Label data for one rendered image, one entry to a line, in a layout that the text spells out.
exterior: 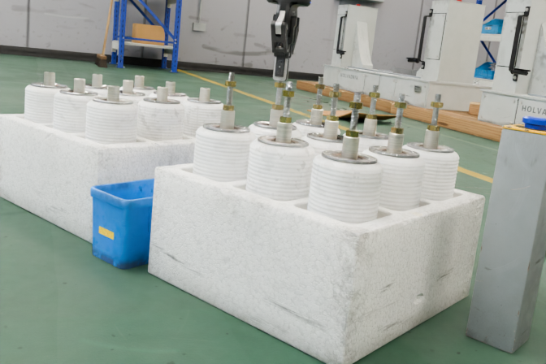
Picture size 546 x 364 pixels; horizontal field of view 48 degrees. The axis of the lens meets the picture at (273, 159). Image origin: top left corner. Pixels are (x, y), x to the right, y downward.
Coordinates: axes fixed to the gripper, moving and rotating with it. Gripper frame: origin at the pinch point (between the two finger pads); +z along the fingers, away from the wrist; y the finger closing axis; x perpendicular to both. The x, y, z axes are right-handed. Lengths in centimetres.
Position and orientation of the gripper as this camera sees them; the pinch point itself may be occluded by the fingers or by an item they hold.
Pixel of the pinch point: (281, 68)
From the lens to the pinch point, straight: 104.7
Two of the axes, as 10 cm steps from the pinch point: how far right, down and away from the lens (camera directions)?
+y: 2.1, -1.5, 9.6
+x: -9.7, -1.4, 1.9
